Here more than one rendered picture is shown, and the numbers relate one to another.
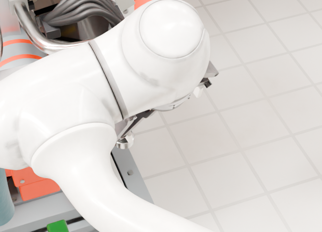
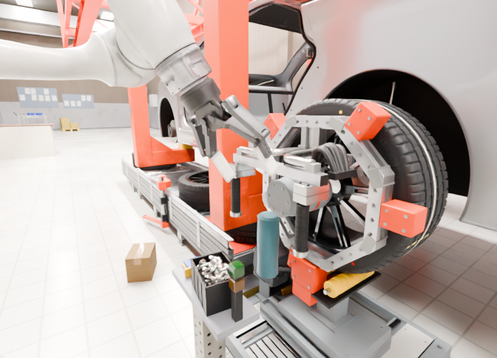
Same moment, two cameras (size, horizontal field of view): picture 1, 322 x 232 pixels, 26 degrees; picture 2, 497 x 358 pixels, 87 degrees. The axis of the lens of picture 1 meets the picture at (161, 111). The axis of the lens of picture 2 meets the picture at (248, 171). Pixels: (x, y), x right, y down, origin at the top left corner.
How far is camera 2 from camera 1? 111 cm
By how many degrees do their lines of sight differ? 71
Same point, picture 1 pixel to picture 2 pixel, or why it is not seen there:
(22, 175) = (294, 272)
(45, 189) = (302, 296)
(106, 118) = (106, 38)
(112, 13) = (335, 160)
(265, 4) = not seen: outside the picture
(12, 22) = not seen: hidden behind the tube
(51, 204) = (320, 329)
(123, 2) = (373, 180)
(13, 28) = not seen: hidden behind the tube
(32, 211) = (310, 321)
